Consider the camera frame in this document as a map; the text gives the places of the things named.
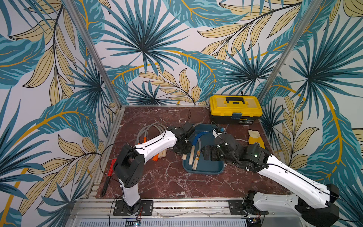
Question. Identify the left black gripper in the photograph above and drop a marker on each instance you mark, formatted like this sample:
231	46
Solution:
189	145

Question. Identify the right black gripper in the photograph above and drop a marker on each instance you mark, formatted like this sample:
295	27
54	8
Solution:
213	150

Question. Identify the blue blade wooden sickle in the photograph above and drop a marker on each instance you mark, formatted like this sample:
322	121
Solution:
195	146

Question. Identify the wooden sickle yellow label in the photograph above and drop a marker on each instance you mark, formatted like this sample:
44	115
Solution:
195	164

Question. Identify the teal plastic tray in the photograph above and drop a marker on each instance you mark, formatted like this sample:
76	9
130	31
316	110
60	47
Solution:
204	167

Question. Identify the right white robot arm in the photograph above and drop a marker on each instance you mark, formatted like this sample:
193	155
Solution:
312	201

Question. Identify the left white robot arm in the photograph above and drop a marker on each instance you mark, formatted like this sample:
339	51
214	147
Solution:
129	165

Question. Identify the yellow work glove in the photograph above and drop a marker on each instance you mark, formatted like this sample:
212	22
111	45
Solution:
255	138

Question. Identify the yellow black toolbox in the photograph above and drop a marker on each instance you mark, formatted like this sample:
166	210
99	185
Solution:
244	110

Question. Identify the orange handle sickle far left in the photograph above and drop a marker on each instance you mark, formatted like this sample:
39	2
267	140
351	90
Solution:
142	133

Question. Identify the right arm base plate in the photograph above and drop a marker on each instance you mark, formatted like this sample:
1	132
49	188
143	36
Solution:
244	208

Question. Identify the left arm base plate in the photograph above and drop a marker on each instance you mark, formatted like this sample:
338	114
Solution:
142	207

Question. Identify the front aluminium rail frame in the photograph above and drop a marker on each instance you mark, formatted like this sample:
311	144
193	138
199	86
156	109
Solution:
175	213

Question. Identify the right aluminium corner post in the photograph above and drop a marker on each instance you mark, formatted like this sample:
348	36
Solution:
287	41

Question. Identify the aluminium corner post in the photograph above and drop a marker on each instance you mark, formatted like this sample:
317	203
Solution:
287	41
81	26

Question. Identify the left aluminium corner post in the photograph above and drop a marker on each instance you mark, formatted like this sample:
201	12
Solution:
81	26

